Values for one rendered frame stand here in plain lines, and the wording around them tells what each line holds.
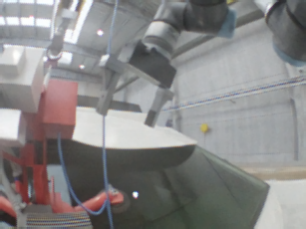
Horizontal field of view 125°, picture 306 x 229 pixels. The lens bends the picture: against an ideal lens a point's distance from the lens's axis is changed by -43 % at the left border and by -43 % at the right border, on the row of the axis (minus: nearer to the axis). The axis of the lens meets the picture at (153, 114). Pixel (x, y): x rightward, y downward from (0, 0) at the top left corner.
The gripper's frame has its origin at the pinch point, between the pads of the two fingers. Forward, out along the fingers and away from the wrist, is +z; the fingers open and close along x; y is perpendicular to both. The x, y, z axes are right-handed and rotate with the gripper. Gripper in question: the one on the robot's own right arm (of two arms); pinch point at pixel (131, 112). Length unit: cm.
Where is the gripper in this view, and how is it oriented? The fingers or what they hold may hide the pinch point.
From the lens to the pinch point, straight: 30.0
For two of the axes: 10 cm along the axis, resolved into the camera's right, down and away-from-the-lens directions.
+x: 6.5, 2.3, 7.2
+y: 6.7, 2.8, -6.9
